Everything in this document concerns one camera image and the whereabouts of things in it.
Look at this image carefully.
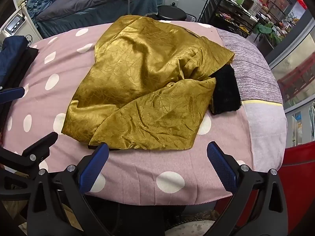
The black folded cloth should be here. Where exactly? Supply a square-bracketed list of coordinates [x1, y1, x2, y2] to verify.
[5, 47, 39, 96]

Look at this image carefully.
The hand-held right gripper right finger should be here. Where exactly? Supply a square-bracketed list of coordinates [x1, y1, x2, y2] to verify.
[207, 141, 288, 236]

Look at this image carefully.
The red glossy furniture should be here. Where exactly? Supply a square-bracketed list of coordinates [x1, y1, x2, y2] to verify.
[278, 145, 315, 236]

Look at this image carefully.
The black round stool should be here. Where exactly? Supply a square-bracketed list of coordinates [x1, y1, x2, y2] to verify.
[157, 5, 186, 21]

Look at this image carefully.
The grey control unit with screen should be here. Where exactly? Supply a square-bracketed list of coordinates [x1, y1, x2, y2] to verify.
[5, 15, 25, 33]

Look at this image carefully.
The massage bed with blue skirt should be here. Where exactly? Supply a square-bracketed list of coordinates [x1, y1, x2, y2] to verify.
[37, 0, 165, 40]

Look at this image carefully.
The navy folded cloth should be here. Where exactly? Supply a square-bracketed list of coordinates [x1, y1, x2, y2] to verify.
[0, 36, 29, 89]

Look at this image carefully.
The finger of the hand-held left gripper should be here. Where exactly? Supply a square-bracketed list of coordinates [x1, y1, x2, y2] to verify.
[0, 87, 25, 104]
[0, 131, 59, 175]

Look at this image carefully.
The green potted plant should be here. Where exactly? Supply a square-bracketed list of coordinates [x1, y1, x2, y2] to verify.
[253, 22, 283, 47]

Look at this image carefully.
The blue crumpled cloth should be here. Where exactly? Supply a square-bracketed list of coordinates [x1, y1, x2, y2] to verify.
[26, 0, 70, 19]

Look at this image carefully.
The glass door with frame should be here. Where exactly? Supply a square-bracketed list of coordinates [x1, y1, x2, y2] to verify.
[268, 17, 315, 153]

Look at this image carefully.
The pink polka dot bed sheet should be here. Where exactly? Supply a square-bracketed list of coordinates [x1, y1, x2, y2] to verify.
[0, 20, 288, 206]

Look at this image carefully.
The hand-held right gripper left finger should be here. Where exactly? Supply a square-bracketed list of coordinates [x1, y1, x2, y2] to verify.
[27, 143, 110, 236]

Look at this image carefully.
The black wire rack cart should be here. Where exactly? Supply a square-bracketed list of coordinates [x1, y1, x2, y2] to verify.
[198, 0, 271, 37]

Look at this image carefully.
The gold jacket with black cuffs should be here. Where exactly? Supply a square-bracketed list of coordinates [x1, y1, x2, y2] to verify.
[62, 15, 243, 151]

